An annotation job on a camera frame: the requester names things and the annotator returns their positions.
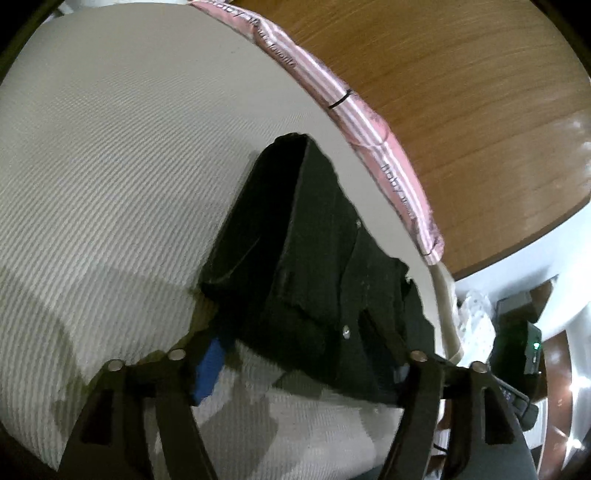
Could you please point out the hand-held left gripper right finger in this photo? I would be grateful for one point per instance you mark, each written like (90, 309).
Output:
(422, 383)

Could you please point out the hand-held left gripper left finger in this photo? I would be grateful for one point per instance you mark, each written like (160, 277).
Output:
(208, 374)

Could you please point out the black pants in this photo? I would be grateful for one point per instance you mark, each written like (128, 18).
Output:
(318, 277)

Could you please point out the beige satin blanket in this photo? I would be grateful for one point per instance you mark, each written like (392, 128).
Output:
(445, 314)

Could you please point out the white dotted cloth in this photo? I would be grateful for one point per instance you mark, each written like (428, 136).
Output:
(475, 318)

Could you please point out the black remote control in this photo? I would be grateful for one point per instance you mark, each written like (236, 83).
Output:
(517, 401)

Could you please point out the black electronic device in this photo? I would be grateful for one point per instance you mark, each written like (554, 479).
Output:
(517, 337)

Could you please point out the white ribbed cloth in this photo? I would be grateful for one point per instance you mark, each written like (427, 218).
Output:
(115, 184)

